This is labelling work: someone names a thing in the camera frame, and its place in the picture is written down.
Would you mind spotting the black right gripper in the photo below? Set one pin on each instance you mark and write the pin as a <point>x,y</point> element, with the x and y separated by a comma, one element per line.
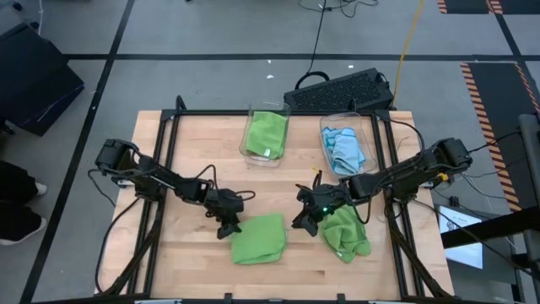
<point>325,198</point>

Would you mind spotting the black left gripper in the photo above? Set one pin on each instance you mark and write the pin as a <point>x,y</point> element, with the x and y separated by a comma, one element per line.
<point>225,202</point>

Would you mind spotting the green microfiber towel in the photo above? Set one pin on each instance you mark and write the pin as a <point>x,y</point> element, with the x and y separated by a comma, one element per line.
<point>346,236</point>
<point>266,133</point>
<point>259,238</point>

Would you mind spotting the clear plastic bin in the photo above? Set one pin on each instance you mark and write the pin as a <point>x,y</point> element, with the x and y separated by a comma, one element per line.
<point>246,152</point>
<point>369,126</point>

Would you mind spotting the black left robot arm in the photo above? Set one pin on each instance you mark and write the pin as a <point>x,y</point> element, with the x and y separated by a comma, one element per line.
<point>156,177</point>

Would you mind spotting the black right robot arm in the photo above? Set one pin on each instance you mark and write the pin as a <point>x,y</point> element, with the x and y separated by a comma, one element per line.
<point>405,173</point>

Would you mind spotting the yellow connector plug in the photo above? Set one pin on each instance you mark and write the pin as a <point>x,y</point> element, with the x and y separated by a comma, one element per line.
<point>443,177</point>

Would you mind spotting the monitor with white screen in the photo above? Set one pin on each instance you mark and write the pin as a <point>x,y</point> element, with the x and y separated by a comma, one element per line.
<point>466,255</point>

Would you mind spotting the black diagonal bar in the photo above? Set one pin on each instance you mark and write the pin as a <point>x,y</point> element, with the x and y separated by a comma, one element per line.
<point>485,230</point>

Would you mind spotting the person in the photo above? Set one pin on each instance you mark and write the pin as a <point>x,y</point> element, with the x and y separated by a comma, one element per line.
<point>12,202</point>

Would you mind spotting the black mat with orange stripes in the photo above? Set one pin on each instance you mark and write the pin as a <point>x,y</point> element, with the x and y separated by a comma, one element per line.
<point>464,6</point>
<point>498,110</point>

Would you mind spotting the large black case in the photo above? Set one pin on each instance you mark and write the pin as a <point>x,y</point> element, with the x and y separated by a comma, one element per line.
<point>34,80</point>

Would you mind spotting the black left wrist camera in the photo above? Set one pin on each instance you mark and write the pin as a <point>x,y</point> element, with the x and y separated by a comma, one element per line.
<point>232,200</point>

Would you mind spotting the black metal table frame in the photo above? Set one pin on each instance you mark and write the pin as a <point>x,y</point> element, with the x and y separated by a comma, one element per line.
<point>274,113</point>

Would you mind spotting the grey post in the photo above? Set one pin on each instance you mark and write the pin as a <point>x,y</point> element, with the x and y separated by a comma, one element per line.
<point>530,169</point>

